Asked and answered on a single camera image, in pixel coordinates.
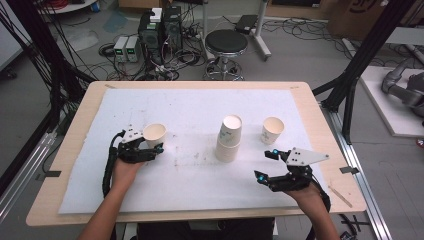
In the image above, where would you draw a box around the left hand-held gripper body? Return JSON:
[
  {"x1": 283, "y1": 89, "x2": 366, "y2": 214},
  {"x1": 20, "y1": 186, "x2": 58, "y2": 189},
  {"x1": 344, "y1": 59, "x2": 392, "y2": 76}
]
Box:
[{"x1": 116, "y1": 124, "x2": 158, "y2": 164}]

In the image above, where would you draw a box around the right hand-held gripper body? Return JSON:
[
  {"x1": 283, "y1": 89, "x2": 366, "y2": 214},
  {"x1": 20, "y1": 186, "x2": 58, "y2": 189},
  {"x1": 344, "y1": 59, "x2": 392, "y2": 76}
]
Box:
[{"x1": 268, "y1": 147, "x2": 330, "y2": 193}]

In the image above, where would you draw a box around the floral paper cup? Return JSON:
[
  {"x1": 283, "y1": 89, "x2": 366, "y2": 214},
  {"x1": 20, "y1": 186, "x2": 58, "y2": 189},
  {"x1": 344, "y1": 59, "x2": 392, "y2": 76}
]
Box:
[
  {"x1": 142, "y1": 122, "x2": 168, "y2": 150},
  {"x1": 260, "y1": 116, "x2": 285, "y2": 146}
]

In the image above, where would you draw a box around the stack of white paper cups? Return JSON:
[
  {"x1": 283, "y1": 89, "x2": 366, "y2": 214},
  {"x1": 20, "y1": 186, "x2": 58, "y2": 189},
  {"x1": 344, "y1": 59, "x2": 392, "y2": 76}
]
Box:
[{"x1": 214, "y1": 114, "x2": 243, "y2": 164}]

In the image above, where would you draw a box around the person's right hand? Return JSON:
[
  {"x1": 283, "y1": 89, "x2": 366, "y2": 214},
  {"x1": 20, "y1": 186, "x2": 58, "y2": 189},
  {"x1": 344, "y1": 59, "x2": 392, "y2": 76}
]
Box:
[{"x1": 286, "y1": 182, "x2": 326, "y2": 213}]

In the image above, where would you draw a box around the person's left hand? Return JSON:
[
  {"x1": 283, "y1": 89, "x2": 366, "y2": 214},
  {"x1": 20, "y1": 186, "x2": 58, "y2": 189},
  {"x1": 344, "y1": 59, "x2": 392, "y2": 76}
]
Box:
[{"x1": 111, "y1": 159, "x2": 146, "y2": 193}]

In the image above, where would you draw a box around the thin wooden stick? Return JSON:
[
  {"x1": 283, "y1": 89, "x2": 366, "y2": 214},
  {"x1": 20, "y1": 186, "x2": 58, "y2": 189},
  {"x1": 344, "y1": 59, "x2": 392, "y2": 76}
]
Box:
[{"x1": 328, "y1": 185, "x2": 353, "y2": 208}]

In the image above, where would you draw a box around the black tape strip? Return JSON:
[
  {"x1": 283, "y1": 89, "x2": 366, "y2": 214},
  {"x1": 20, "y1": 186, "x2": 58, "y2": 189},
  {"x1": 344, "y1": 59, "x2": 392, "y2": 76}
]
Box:
[
  {"x1": 339, "y1": 165, "x2": 360, "y2": 175},
  {"x1": 35, "y1": 170, "x2": 63, "y2": 181}
]

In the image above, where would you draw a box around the wooden table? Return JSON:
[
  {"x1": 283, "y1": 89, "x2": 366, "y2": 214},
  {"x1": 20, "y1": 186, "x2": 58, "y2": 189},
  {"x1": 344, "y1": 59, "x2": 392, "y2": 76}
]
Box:
[{"x1": 25, "y1": 80, "x2": 368, "y2": 228}]

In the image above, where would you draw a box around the person's dark clothing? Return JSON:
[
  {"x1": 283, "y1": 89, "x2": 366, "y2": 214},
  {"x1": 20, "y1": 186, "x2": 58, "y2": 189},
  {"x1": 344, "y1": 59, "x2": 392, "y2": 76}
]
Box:
[{"x1": 136, "y1": 218, "x2": 276, "y2": 240}]

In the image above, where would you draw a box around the grey power supply unit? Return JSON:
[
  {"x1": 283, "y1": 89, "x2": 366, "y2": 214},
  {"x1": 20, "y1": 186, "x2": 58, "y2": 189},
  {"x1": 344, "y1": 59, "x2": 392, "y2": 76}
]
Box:
[
  {"x1": 113, "y1": 35, "x2": 129, "y2": 63},
  {"x1": 125, "y1": 35, "x2": 141, "y2": 63}
]

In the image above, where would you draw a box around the black computer tower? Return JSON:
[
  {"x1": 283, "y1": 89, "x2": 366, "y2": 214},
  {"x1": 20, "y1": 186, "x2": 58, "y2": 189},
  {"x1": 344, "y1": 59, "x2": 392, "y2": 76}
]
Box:
[
  {"x1": 162, "y1": 5, "x2": 184, "y2": 53},
  {"x1": 137, "y1": 11, "x2": 163, "y2": 64}
]

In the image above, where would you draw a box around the white platform board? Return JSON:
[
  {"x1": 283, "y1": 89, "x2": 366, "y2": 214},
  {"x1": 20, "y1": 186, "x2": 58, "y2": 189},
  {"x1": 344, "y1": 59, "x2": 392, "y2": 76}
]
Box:
[{"x1": 359, "y1": 65, "x2": 424, "y2": 138}]

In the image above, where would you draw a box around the white-legged desk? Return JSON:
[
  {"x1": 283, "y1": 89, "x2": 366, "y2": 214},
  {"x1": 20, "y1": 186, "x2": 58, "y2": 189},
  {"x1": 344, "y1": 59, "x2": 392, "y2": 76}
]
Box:
[{"x1": 199, "y1": 0, "x2": 273, "y2": 63}]

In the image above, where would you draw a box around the black round stool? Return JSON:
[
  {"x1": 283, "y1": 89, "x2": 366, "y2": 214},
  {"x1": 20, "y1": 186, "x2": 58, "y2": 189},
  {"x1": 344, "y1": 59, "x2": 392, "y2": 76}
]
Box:
[{"x1": 202, "y1": 29, "x2": 249, "y2": 82}]

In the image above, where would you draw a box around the black flat device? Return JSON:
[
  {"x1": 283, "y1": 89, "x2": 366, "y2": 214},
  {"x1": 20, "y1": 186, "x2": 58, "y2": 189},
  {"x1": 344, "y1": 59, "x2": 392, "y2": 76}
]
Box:
[{"x1": 234, "y1": 14, "x2": 259, "y2": 35}]

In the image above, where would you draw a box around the small white box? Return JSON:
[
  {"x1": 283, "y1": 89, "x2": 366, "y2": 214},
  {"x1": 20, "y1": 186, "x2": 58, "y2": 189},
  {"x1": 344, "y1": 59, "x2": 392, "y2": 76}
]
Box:
[{"x1": 149, "y1": 7, "x2": 163, "y2": 24}]

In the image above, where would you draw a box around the wooden cabinet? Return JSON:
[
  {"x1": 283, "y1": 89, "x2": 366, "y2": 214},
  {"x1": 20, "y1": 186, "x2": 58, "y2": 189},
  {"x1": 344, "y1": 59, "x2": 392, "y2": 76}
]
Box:
[{"x1": 264, "y1": 0, "x2": 333, "y2": 20}]

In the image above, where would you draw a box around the cardboard box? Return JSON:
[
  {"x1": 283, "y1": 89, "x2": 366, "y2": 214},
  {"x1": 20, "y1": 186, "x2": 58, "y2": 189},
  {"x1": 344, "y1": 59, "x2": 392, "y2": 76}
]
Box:
[{"x1": 328, "y1": 0, "x2": 388, "y2": 41}]

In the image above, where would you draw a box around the light grey desk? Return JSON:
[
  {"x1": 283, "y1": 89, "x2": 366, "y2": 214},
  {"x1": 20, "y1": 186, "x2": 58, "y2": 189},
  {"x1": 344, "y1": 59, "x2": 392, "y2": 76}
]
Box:
[{"x1": 386, "y1": 26, "x2": 424, "y2": 46}]

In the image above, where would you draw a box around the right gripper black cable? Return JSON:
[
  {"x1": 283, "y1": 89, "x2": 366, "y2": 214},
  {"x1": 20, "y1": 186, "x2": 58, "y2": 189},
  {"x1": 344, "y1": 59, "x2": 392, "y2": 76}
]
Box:
[{"x1": 311, "y1": 178, "x2": 332, "y2": 213}]

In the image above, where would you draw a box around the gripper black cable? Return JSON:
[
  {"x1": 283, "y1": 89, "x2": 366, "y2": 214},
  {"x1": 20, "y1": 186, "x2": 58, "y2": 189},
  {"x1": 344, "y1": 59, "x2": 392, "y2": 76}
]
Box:
[
  {"x1": 311, "y1": 178, "x2": 332, "y2": 213},
  {"x1": 102, "y1": 130, "x2": 126, "y2": 198}
]

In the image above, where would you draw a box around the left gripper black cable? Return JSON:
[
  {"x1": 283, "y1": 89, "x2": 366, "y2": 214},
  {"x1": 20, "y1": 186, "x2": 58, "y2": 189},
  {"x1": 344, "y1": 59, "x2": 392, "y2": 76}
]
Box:
[{"x1": 102, "y1": 130, "x2": 126, "y2": 198}]

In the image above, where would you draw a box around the aluminium rail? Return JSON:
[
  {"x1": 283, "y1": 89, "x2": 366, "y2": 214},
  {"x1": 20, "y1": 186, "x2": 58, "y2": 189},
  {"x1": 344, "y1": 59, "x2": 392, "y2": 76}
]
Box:
[
  {"x1": 321, "y1": 103, "x2": 394, "y2": 240},
  {"x1": 0, "y1": 131, "x2": 58, "y2": 221}
]

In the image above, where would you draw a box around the tangle of floor cables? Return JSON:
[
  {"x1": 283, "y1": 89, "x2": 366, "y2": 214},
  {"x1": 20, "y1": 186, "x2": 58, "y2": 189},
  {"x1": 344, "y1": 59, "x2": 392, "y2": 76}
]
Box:
[{"x1": 96, "y1": 13, "x2": 208, "y2": 82}]

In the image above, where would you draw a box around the black metal frame with cables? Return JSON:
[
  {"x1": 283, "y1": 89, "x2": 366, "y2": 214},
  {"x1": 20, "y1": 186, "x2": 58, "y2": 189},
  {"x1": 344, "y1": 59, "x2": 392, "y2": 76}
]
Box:
[{"x1": 6, "y1": 0, "x2": 96, "y2": 111}]

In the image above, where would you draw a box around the black metal frame post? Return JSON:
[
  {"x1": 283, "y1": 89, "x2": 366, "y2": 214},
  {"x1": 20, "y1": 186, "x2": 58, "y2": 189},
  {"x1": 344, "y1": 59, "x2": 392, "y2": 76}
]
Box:
[{"x1": 313, "y1": 0, "x2": 416, "y2": 144}]

